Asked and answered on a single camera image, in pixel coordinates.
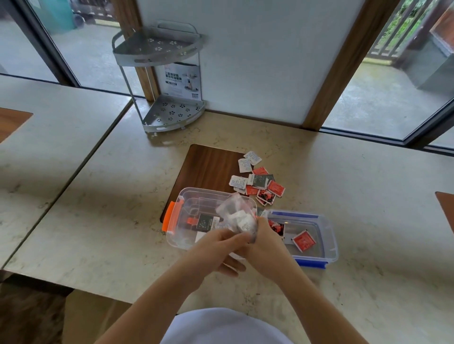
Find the person's left hand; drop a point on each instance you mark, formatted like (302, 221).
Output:
(212, 250)

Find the person's right hand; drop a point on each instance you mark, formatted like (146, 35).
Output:
(269, 253)

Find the person's right fingers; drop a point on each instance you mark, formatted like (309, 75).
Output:
(259, 230)

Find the person's left fingers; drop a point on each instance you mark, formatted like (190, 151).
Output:
(234, 238)

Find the clear plastic bag of sachets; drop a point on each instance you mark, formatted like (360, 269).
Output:
(237, 216)

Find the person's left forearm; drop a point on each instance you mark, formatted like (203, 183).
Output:
(156, 304)

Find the person's right forearm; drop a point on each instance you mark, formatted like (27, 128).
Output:
(319, 308)

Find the red and black sachet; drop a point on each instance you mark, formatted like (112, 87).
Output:
(276, 227)

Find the dark green sachet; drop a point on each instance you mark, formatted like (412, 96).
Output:
(208, 222)

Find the white sachet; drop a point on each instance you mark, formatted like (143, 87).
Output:
(199, 236)

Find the red square sachet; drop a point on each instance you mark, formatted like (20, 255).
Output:
(304, 241)

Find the pile of small sachets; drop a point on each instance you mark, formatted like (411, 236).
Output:
(260, 182)

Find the clear box with orange latch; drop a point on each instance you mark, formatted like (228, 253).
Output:
(191, 203)

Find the clear box with blue latches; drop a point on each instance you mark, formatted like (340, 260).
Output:
(319, 230)

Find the brown wooden placemat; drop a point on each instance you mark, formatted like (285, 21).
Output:
(447, 209)
(10, 122)
(205, 170)

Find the person's white shirt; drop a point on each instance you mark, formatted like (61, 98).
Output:
(223, 328)

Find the paper label card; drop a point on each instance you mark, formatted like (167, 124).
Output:
(181, 81)

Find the wooden pillar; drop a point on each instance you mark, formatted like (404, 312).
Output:
(347, 60)
(147, 81)

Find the grey two-tier corner rack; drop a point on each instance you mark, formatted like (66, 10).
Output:
(166, 48)

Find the outdoor railing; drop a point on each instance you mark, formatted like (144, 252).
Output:
(400, 32)

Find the teal bin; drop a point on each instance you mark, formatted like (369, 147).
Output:
(58, 14)

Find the black window frame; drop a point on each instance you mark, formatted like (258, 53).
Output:
(42, 46)
(408, 136)

